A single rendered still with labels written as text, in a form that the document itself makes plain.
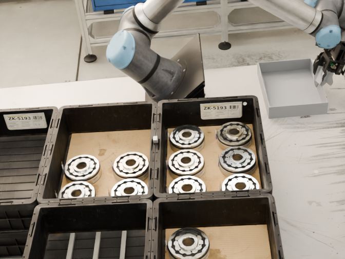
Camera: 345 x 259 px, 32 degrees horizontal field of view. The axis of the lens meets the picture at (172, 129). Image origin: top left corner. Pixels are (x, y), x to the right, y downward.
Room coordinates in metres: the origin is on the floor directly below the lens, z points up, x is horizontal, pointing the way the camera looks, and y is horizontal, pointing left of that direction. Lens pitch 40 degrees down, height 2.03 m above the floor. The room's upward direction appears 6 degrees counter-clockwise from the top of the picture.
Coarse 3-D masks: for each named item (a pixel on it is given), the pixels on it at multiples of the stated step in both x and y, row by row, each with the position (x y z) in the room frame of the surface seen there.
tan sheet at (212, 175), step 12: (204, 132) 1.38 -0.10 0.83; (252, 132) 1.36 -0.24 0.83; (168, 144) 1.34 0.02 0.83; (216, 144) 1.32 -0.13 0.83; (252, 144) 1.31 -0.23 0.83; (168, 156) 1.29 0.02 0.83; (204, 156) 1.28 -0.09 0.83; (216, 156) 1.27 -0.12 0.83; (216, 168) 1.22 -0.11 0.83; (168, 180) 1.19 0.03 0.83; (204, 180) 1.18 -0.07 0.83; (216, 180) 1.18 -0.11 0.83
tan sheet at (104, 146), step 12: (96, 132) 1.44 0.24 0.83; (108, 132) 1.43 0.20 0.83; (120, 132) 1.42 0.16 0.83; (132, 132) 1.42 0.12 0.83; (144, 132) 1.41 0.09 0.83; (72, 144) 1.39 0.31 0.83; (84, 144) 1.38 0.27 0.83; (96, 144) 1.38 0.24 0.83; (108, 144) 1.37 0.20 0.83; (120, 144) 1.37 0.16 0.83; (132, 144) 1.36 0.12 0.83; (144, 144) 1.36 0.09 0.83; (72, 156) 1.33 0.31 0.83; (96, 156) 1.32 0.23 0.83; (108, 156) 1.32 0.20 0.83; (108, 168) 1.27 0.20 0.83; (108, 180) 1.22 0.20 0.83; (144, 180) 1.20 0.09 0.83; (96, 192) 1.18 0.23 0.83
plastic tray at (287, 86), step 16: (272, 64) 1.83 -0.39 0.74; (288, 64) 1.83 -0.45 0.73; (304, 64) 1.83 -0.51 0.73; (272, 80) 1.78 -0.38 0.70; (288, 80) 1.77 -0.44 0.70; (304, 80) 1.76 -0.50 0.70; (272, 96) 1.69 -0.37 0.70; (288, 96) 1.68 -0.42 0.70; (304, 96) 1.67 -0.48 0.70; (320, 96) 1.65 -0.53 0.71; (272, 112) 1.57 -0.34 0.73; (288, 112) 1.57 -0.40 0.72; (304, 112) 1.57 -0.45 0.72; (320, 112) 1.57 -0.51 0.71
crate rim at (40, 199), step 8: (80, 104) 1.45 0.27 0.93; (88, 104) 1.45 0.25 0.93; (96, 104) 1.45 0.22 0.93; (104, 104) 1.44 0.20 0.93; (112, 104) 1.44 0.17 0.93; (120, 104) 1.43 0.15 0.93; (128, 104) 1.43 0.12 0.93; (136, 104) 1.43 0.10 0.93; (144, 104) 1.43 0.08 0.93; (152, 104) 1.42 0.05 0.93; (152, 112) 1.38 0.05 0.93; (56, 120) 1.39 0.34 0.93; (152, 120) 1.34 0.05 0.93; (56, 128) 1.35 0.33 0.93; (152, 128) 1.31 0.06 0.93; (56, 136) 1.32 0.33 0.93; (152, 136) 1.27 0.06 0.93; (152, 144) 1.25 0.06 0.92; (48, 152) 1.25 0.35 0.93; (152, 152) 1.21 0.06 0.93; (48, 160) 1.22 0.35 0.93; (152, 160) 1.18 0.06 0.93; (48, 168) 1.19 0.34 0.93; (152, 168) 1.15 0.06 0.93; (152, 176) 1.12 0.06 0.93; (40, 184) 1.13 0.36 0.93; (152, 184) 1.09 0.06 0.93; (40, 192) 1.10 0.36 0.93; (152, 192) 1.06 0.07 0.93; (40, 200) 1.07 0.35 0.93; (48, 200) 1.07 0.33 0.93; (56, 200) 1.06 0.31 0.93; (64, 200) 1.06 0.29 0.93; (72, 200) 1.06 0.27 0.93; (80, 200) 1.06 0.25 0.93; (88, 200) 1.05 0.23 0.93; (96, 200) 1.05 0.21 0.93; (152, 200) 1.05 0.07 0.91
